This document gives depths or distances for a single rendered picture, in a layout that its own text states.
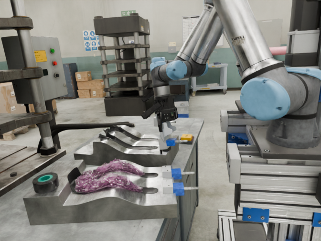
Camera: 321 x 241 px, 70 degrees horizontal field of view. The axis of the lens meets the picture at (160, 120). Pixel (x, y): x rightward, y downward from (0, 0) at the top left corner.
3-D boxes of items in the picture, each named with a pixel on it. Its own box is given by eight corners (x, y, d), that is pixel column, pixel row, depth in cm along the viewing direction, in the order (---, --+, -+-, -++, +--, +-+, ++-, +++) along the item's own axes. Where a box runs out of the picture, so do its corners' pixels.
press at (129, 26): (156, 100, 646) (151, 21, 586) (146, 115, 501) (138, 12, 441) (124, 101, 660) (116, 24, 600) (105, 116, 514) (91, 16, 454)
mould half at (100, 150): (179, 149, 130) (178, 126, 126) (166, 172, 106) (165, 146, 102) (101, 144, 144) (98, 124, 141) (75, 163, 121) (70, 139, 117)
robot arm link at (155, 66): (155, 60, 99) (145, 64, 106) (159, 86, 100) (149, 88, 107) (170, 60, 103) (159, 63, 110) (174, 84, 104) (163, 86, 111)
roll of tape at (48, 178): (47, 179, 85) (45, 170, 84) (64, 182, 82) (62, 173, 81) (28, 191, 78) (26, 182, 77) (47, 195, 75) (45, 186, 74)
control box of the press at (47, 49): (93, 216, 199) (62, 36, 156) (70, 244, 171) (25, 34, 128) (71, 213, 206) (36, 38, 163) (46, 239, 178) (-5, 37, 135)
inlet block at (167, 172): (193, 175, 97) (193, 164, 96) (195, 181, 92) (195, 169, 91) (162, 177, 97) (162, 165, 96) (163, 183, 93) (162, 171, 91)
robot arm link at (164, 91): (150, 88, 103) (156, 87, 111) (152, 98, 104) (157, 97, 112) (166, 85, 101) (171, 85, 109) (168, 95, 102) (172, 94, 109)
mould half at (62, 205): (173, 177, 102) (171, 154, 99) (177, 217, 77) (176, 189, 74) (61, 183, 103) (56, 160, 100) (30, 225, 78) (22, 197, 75)
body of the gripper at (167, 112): (175, 122, 103) (170, 94, 101) (156, 124, 105) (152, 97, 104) (178, 119, 110) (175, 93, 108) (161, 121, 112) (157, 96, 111)
